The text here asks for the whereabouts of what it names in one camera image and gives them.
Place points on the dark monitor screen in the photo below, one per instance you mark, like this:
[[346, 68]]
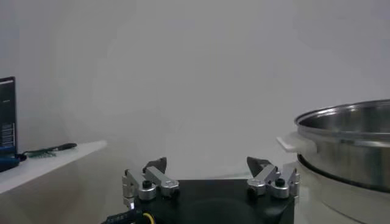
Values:
[[7, 115]]

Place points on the blue flat object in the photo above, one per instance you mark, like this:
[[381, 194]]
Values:
[[7, 162]]

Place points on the perforated steel steamer basket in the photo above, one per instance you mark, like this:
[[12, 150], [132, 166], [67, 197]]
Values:
[[350, 152]]

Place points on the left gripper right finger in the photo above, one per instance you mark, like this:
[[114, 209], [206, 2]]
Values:
[[265, 178]]

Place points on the green circuit board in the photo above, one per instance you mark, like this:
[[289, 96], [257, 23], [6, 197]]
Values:
[[39, 153]]

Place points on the white electric cooker base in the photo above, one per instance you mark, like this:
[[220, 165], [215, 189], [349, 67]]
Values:
[[344, 201]]

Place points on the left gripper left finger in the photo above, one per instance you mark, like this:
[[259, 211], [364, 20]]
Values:
[[158, 179]]

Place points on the white side table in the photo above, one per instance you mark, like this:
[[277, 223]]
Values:
[[45, 167]]

